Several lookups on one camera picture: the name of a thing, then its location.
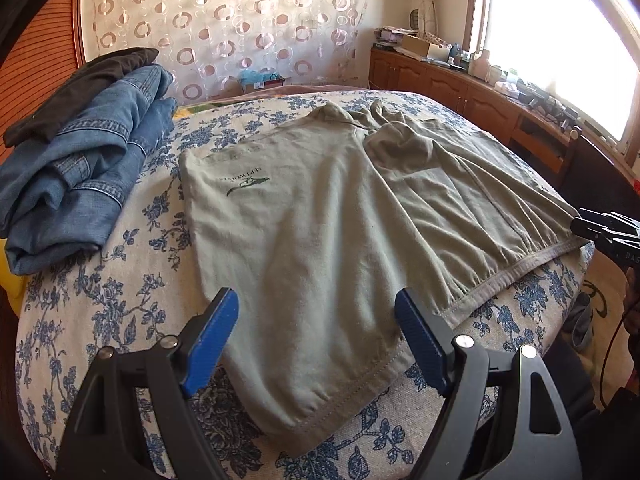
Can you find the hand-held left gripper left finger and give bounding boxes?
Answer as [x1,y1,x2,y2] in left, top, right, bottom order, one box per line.
[54,287,240,480]

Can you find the grey slipper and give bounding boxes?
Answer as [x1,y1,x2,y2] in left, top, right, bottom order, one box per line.
[562,290,596,351]

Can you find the stack of papers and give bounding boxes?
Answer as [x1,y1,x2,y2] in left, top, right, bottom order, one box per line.
[374,26,407,52]

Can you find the blue floral bedspread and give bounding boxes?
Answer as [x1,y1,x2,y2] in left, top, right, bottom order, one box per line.
[15,87,596,480]

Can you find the wooden slatted wardrobe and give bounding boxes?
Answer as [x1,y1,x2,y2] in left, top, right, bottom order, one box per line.
[0,0,86,151]

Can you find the brown cardboard box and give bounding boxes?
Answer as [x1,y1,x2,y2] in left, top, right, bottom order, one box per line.
[401,35,432,57]

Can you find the folded blue jeans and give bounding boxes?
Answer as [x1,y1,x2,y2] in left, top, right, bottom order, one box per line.
[0,65,179,276]

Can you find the small cardboard box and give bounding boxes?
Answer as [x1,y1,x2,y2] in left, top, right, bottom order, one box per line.
[235,72,291,92]

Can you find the grey-green pants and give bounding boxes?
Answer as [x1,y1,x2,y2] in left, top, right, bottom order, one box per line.
[178,100,591,458]

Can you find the black cable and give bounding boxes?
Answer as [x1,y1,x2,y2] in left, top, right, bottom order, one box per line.
[599,260,640,411]

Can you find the window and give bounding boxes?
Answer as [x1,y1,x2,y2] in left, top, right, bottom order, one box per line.
[470,0,640,146]

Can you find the folded black garment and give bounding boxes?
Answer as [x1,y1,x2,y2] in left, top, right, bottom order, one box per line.
[2,47,160,148]

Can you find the white jar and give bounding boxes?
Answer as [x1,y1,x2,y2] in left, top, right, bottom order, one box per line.
[470,49,493,81]

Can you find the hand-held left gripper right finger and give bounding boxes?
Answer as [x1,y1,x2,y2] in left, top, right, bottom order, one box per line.
[394,287,583,480]

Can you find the person's dark clothing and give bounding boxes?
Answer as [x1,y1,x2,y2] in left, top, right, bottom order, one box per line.
[542,310,640,480]

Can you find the wooden cabinet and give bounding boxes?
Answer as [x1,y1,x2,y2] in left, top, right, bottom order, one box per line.
[369,47,581,173]

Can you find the windowsill clutter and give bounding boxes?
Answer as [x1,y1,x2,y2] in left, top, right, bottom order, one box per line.
[492,62,621,141]

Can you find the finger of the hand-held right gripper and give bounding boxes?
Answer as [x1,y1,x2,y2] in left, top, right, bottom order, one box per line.
[571,219,640,244]
[579,211,640,234]

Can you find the sheer curtain with circles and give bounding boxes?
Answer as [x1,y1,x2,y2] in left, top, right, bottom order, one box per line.
[80,0,371,101]

